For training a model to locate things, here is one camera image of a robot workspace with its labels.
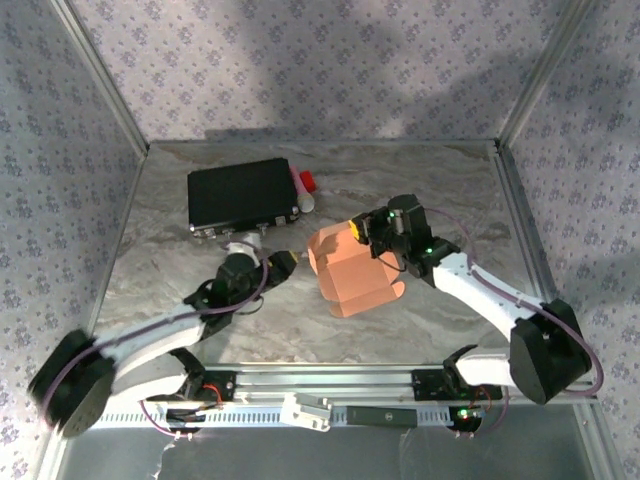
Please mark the aluminium frame side rail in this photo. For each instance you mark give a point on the aluminium frame side rail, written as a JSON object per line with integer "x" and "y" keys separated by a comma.
{"x": 520, "y": 210}

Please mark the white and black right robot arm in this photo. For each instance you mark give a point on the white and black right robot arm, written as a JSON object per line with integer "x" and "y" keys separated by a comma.
{"x": 480, "y": 295}

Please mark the aluminium extrusion rail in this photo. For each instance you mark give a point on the aluminium extrusion rail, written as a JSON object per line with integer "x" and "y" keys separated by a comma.
{"x": 325, "y": 382}

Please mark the black controller board with lights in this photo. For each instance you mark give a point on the black controller board with lights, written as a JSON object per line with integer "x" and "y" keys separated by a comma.
{"x": 472, "y": 422}

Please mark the white plastic bracket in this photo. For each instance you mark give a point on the white plastic bracket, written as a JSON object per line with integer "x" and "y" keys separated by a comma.
{"x": 305, "y": 412}

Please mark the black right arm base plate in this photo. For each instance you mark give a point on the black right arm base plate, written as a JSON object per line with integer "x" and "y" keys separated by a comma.
{"x": 425, "y": 382}

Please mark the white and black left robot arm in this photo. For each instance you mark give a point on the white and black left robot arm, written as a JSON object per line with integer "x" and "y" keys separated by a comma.
{"x": 160, "y": 330}

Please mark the aluminium frame bottom rail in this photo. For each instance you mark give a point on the aluminium frame bottom rail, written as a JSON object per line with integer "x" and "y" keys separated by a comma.
{"x": 325, "y": 143}

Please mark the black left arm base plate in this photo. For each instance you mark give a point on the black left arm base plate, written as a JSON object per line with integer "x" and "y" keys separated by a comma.
{"x": 227, "y": 385}

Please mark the torn white plastic strip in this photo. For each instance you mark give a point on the torn white plastic strip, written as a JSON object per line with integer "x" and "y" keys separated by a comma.
{"x": 160, "y": 462}

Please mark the red plastic block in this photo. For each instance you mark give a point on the red plastic block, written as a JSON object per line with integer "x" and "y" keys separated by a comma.
{"x": 308, "y": 181}

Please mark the black bar on duct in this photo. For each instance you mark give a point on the black bar on duct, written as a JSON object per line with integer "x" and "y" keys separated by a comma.
{"x": 382, "y": 416}

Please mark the pink tube with white cap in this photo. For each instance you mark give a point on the pink tube with white cap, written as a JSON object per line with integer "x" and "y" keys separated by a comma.
{"x": 302, "y": 192}

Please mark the aluminium frame post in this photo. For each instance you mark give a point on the aluminium frame post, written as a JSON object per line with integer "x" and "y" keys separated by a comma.
{"x": 102, "y": 75}
{"x": 542, "y": 75}

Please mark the black carrying case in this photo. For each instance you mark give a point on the black carrying case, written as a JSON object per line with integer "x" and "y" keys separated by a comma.
{"x": 240, "y": 195}

